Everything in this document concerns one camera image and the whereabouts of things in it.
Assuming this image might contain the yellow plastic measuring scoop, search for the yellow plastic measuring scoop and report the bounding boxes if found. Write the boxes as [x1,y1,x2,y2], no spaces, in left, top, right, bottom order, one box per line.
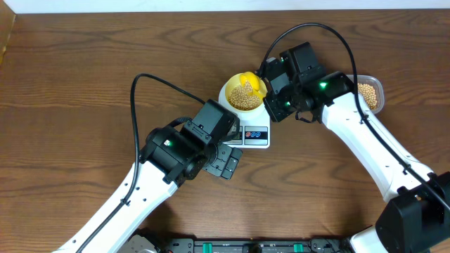
[239,72,265,100]

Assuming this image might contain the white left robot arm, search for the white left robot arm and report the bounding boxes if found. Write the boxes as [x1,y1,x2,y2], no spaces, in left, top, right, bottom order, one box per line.
[58,100,242,252]

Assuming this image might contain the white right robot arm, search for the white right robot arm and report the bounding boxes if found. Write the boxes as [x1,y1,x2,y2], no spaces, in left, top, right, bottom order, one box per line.
[262,42,449,252]

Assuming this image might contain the white digital kitchen scale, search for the white digital kitchen scale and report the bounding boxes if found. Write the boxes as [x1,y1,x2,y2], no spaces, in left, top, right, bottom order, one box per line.
[219,83,271,148]

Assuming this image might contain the yellow plastic bowl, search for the yellow plastic bowl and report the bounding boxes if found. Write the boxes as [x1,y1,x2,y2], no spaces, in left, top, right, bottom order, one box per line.
[225,72,267,111]

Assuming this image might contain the soybeans in yellow bowl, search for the soybeans in yellow bowl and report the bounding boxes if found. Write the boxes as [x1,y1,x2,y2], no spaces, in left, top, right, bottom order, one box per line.
[228,84,262,111]

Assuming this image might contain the soybeans pile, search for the soybeans pile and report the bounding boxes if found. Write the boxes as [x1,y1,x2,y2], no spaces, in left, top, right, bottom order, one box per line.
[358,83,378,110]

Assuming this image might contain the clear plastic container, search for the clear plastic container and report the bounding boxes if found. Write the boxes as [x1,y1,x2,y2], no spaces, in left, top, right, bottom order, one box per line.
[357,75,385,115]

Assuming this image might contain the brown cardboard sheet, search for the brown cardboard sheet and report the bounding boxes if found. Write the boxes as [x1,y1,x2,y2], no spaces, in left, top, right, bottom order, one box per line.
[0,0,16,63]

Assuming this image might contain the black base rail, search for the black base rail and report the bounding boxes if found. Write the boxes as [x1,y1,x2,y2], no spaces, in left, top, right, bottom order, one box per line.
[119,229,351,253]

